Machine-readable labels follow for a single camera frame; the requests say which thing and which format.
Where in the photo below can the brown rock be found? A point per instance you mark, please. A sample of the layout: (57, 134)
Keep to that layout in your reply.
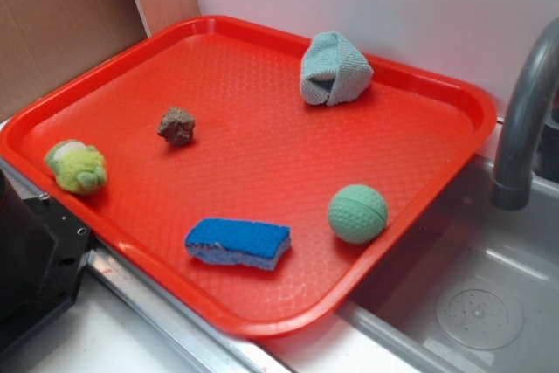
(177, 127)

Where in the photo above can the green plush animal toy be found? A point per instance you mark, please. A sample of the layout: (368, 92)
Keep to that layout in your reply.
(78, 168)

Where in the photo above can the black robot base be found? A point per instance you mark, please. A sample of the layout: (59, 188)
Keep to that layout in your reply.
(43, 254)

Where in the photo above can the red plastic tray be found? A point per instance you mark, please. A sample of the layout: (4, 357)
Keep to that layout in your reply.
(259, 152)

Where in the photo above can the blue sponge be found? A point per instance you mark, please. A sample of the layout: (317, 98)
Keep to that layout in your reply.
(232, 242)

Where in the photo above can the green dimpled ball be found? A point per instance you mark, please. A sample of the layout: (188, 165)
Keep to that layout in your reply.
(357, 214)

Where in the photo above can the light blue folded cloth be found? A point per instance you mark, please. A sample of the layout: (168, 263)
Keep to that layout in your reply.
(333, 71)

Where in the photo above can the grey sink basin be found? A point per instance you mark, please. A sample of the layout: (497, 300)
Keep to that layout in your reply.
(469, 287)

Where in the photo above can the grey faucet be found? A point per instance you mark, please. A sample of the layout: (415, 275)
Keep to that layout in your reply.
(528, 143)

